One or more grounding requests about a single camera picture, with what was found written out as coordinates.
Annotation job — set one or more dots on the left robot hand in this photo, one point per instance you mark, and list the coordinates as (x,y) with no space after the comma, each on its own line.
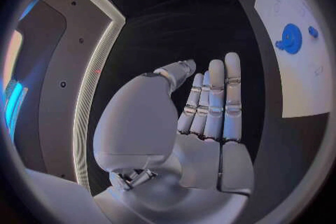
(136,119)

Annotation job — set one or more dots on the white task board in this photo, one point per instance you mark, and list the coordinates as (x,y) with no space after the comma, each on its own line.
(296,81)

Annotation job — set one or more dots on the blue gear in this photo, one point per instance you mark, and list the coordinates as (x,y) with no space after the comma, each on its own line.
(293,39)

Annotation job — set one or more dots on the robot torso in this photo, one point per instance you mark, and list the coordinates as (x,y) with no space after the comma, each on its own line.
(60,102)

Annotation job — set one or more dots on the blue peg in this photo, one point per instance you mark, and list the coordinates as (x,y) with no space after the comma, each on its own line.
(313,31)

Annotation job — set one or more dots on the glowing light bar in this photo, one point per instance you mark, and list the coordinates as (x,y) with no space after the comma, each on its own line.
(16,106)

